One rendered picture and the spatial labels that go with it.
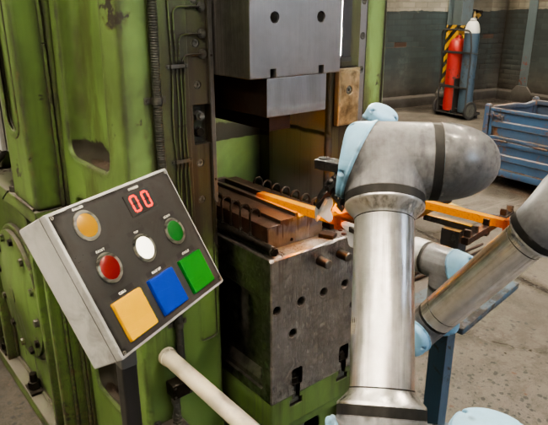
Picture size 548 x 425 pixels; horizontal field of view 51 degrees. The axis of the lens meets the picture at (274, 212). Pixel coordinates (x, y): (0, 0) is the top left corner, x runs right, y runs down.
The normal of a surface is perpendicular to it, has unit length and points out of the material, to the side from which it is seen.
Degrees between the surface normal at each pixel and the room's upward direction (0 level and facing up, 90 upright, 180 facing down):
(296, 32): 90
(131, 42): 90
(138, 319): 60
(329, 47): 90
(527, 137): 89
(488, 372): 0
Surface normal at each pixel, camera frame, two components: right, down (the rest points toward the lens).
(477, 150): 0.46, -0.21
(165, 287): 0.78, -0.34
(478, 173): 0.45, 0.35
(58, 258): -0.43, 0.30
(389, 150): -0.09, -0.33
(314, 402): 0.63, 0.26
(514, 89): -0.88, 0.16
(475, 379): 0.00, -0.94
